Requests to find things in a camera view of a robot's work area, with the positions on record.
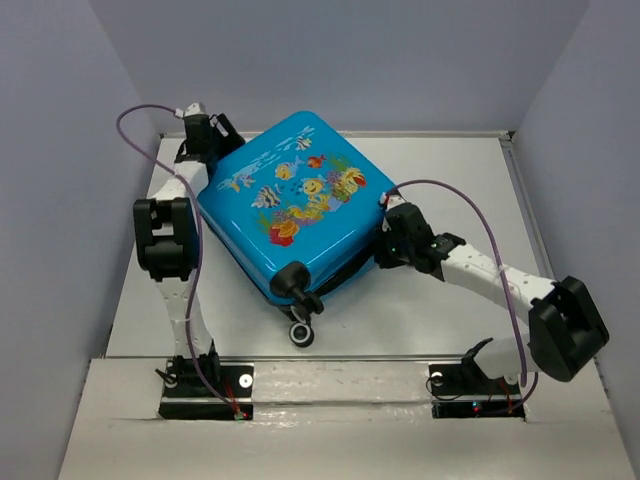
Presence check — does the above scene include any blue hard-shell suitcase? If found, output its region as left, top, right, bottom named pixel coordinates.
left=198, top=111, right=393, bottom=348

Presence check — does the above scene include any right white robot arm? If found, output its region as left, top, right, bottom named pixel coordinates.
left=374, top=195, right=610, bottom=392

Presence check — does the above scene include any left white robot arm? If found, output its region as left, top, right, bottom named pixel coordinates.
left=133, top=103, right=244, bottom=399

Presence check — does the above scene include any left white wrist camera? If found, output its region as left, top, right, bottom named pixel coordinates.
left=173, top=102, right=208, bottom=119

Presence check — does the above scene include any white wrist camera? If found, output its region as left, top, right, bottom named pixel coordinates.
left=379, top=192, right=406, bottom=211
left=173, top=102, right=208, bottom=119

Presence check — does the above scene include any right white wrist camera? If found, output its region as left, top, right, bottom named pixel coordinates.
left=379, top=192, right=406, bottom=211

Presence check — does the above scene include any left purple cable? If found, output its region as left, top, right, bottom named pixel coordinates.
left=116, top=103, right=241, bottom=416

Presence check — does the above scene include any purple cable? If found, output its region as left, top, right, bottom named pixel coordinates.
left=116, top=103, right=241, bottom=416
left=383, top=178, right=540, bottom=414

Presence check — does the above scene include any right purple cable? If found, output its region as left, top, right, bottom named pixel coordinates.
left=383, top=178, right=540, bottom=414

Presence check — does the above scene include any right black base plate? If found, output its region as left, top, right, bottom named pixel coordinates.
left=425, top=363, right=526, bottom=420

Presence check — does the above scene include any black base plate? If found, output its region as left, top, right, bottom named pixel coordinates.
left=155, top=362, right=254, bottom=422
left=425, top=363, right=526, bottom=420

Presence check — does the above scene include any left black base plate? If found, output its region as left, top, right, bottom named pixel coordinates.
left=155, top=362, right=254, bottom=422

